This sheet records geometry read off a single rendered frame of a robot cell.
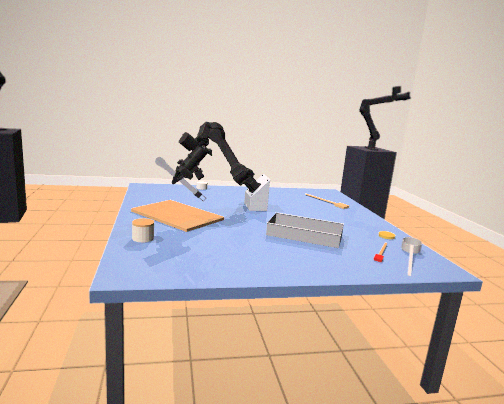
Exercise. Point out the orange flat board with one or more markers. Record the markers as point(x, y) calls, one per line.
point(178, 215)

